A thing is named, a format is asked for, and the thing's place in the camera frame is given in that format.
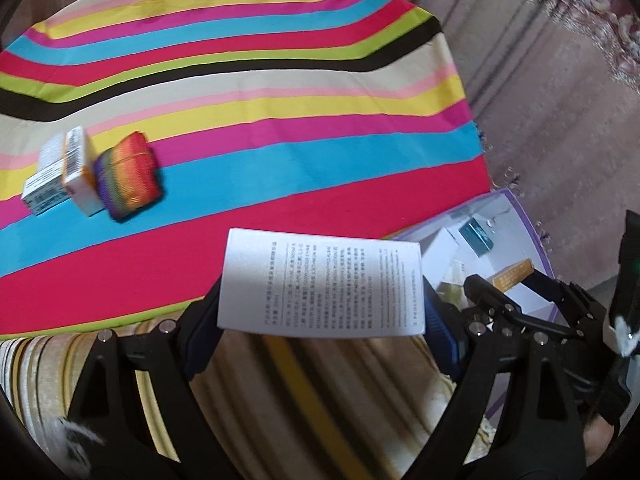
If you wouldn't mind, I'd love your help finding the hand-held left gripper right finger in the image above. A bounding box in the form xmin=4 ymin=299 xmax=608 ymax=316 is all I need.
xmin=422 ymin=277 xmax=586 ymax=480

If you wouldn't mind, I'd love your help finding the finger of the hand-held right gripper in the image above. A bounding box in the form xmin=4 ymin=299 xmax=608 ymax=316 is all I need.
xmin=517 ymin=269 xmax=601 ymax=331
xmin=462 ymin=274 xmax=571 ymax=341

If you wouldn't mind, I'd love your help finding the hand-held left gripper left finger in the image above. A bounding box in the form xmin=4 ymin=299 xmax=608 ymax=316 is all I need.
xmin=65 ymin=277 xmax=241 ymax=480

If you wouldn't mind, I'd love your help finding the pale green box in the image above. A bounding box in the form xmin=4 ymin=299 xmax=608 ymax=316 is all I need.
xmin=437 ymin=260 xmax=468 ymax=306

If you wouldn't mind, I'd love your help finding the white box with orange label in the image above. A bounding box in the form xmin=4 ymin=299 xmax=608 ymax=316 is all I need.
xmin=492 ymin=259 xmax=551 ymax=311

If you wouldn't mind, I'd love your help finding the purple storage box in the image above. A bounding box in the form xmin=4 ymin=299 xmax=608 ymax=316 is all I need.
xmin=387 ymin=189 xmax=558 ymax=441

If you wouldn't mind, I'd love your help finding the plain white box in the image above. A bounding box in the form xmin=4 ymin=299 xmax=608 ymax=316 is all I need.
xmin=420 ymin=227 xmax=471 ymax=291

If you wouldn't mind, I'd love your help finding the large white box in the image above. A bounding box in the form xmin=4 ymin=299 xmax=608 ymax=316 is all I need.
xmin=216 ymin=227 xmax=427 ymax=337

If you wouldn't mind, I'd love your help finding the person's right hand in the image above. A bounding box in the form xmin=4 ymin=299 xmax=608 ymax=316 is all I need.
xmin=582 ymin=412 xmax=618 ymax=466

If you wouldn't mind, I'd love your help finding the teal small box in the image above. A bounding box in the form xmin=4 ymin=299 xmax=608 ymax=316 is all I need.
xmin=459 ymin=217 xmax=496 ymax=258

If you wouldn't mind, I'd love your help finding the beige striped sofa cover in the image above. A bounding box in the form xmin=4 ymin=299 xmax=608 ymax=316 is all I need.
xmin=0 ymin=310 xmax=501 ymax=480

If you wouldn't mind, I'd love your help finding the rainbow woven pouch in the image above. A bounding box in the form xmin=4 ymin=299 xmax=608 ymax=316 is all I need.
xmin=94 ymin=131 xmax=165 ymax=222

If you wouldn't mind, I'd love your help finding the orange and white box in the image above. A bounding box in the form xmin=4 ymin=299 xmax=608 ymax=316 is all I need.
xmin=61 ymin=126 xmax=107 ymax=217

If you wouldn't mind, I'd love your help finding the white box with teal label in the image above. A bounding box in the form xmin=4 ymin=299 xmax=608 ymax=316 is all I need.
xmin=21 ymin=132 xmax=71 ymax=217

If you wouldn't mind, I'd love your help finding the multicolour striped tablecloth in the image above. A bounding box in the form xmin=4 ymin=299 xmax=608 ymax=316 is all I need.
xmin=0 ymin=0 xmax=493 ymax=336

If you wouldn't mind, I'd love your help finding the floral patterned rug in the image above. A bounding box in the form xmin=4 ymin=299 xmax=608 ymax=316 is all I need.
xmin=530 ymin=0 xmax=640 ymax=91

